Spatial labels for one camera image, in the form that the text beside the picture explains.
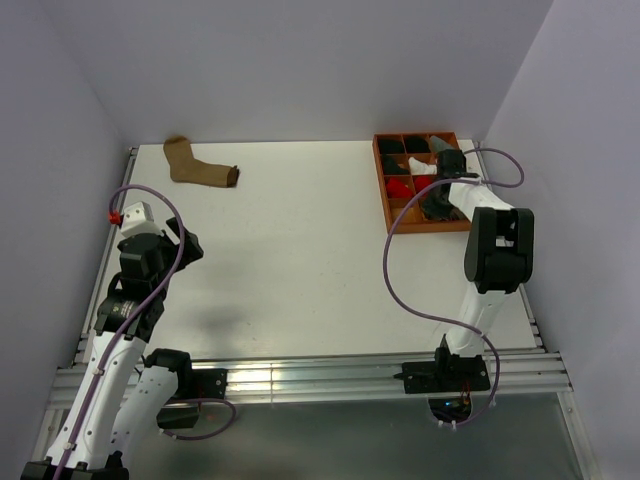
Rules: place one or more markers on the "black rolled sock back-left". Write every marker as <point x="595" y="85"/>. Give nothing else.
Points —
<point x="390" y="146"/>

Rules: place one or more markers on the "red rolled sock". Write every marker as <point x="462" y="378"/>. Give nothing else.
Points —
<point x="422" y="182"/>
<point x="396" y="189"/>

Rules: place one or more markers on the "grey rolled sock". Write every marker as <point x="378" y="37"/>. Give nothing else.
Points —
<point x="439" y="145"/>

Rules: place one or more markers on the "white rolled sock middle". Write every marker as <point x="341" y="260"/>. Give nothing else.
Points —
<point x="420" y="168"/>

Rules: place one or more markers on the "aluminium frame rail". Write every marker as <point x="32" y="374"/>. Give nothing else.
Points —
<point x="358" y="378"/>

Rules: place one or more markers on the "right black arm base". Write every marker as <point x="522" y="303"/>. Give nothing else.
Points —
<point x="458" y="376"/>

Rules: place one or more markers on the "black rolled sock back-middle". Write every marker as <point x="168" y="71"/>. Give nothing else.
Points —
<point x="416" y="144"/>

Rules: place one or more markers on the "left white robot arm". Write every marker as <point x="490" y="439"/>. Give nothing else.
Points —
<point x="104" y="425"/>

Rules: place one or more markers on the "orange compartment organizer box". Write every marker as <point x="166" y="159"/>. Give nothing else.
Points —
<point x="411" y="216"/>

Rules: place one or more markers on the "black rolled sock middle-left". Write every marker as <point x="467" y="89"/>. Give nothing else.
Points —
<point x="391" y="167"/>

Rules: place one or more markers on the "red rolled sock middle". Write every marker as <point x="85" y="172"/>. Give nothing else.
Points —
<point x="422" y="182"/>

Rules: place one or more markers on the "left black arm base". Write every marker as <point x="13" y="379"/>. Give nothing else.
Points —
<point x="203" y="383"/>

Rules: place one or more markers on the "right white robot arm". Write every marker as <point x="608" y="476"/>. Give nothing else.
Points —
<point x="499" y="251"/>

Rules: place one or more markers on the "red rolled sock left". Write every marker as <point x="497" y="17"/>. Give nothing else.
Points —
<point x="396" y="189"/>

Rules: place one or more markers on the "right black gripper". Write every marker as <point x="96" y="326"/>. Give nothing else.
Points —
<point x="433" y="212"/>

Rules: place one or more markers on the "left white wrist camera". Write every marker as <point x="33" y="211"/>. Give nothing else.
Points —
<point x="136" y="219"/>

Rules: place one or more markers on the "brown sock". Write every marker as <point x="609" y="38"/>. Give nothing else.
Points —
<point x="185" y="168"/>

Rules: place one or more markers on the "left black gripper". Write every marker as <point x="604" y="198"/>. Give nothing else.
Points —
<point x="190" y="249"/>

